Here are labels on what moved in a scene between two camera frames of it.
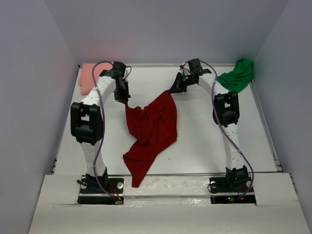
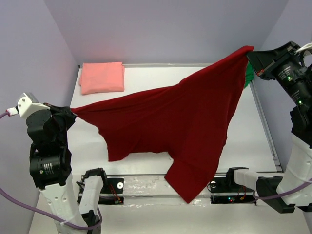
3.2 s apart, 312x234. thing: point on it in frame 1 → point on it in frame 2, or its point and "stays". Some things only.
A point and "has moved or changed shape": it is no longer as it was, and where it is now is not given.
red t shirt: (154, 126) has moved or changed shape
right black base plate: (232, 190) stays
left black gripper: (124, 98) → (67, 110)
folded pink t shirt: (87, 82) stays
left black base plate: (101, 191) stays
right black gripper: (178, 86) → (272, 60)
